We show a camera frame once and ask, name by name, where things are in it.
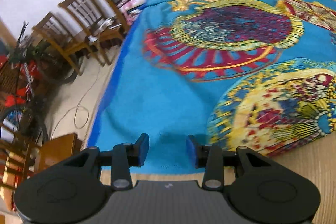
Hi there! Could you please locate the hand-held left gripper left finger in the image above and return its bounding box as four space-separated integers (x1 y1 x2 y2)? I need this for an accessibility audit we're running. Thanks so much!
63 133 150 190

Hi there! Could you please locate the thin floor cable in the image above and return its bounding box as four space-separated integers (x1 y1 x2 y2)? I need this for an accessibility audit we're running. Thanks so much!
51 56 105 140

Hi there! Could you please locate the bicycle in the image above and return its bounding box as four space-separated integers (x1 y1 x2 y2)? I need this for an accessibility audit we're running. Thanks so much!
0 22 84 146

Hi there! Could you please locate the wooden slatted furniture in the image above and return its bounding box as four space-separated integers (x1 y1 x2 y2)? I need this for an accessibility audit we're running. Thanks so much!
0 119 40 214

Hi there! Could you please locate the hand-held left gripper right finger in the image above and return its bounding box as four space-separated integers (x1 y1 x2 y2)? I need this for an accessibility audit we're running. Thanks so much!
186 134 274 191

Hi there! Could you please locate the wooden stool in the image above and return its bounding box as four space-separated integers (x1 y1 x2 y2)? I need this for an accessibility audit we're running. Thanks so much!
34 133 83 177

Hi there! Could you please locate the colourful patterned cloth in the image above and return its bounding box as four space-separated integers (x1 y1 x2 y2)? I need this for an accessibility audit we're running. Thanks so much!
87 0 336 174

